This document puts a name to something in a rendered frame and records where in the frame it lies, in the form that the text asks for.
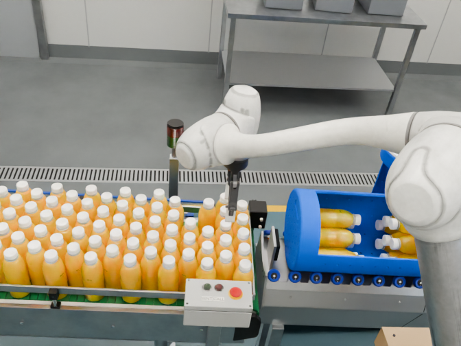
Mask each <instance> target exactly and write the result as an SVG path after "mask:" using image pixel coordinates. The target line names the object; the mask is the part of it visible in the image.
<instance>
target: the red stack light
mask: <svg viewBox="0 0 461 346"><path fill-rule="evenodd" d="M183 133H184V126H183V127H182V128H180V129H172V128H170V127H168V126H167V135H168V136H169V137H171V138H179V137H180V136H181V135H182V134H183Z"/></svg>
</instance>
